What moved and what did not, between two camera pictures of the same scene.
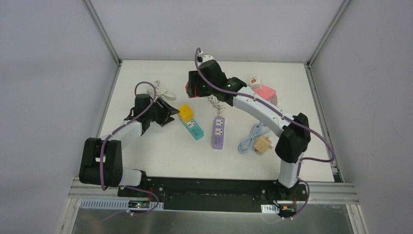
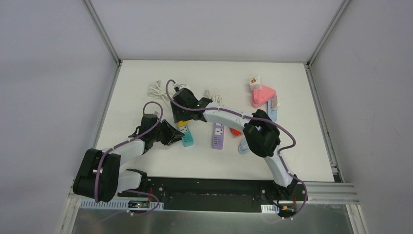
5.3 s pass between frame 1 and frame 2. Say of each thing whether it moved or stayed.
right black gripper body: moved
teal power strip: moved
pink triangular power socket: stayed
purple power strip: stayed
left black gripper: moved
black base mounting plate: stayed
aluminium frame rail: stayed
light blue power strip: moved
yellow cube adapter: moved
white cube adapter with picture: stayed
